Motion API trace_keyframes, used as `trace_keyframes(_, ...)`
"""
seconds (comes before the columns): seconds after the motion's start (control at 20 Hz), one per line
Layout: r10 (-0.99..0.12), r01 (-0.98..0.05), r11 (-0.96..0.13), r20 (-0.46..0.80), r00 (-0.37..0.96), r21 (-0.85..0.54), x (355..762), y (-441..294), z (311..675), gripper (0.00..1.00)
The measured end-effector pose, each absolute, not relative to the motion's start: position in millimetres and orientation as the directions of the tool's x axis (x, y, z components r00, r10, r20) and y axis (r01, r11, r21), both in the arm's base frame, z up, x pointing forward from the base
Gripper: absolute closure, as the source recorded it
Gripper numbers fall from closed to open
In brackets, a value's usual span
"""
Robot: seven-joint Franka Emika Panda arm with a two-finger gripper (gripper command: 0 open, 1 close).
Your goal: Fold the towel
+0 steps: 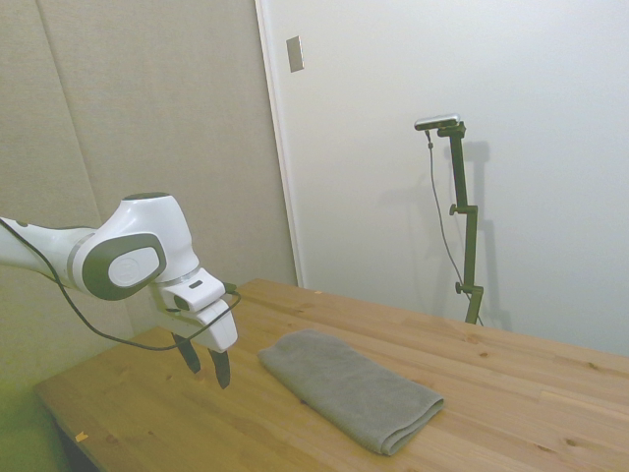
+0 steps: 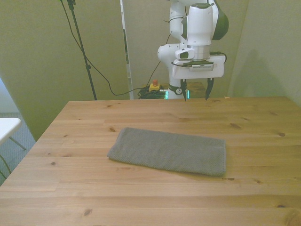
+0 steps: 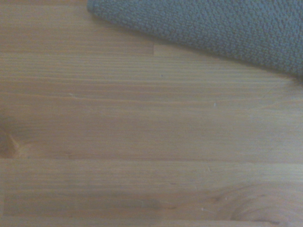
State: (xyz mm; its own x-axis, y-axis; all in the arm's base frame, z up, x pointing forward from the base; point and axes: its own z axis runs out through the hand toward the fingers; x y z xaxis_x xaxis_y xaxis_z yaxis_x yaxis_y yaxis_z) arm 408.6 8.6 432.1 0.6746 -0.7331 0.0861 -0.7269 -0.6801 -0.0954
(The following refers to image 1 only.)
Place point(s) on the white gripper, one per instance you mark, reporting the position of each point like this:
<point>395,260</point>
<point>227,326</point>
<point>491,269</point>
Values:
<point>222,327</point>

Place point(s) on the orange tape scrap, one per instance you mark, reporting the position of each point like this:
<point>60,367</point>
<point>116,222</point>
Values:
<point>81,435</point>

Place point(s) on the grey wall switch plate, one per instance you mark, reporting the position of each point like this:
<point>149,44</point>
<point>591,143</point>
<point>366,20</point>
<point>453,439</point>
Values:
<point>295,54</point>

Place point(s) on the white door frame trim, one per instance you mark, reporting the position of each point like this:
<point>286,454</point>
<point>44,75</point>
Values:
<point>280,147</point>

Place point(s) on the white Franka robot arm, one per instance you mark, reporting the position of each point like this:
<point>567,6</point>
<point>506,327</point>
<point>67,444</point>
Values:
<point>137,231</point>

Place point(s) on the black articulated camera stand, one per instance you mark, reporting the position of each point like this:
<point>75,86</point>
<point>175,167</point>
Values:
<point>471,246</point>

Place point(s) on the silver bar-shaped stereo camera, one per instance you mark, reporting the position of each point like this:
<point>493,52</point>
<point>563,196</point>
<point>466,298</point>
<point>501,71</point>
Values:
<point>437,121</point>

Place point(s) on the grey towel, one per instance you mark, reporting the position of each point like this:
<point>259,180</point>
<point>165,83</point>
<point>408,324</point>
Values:
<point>344,388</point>

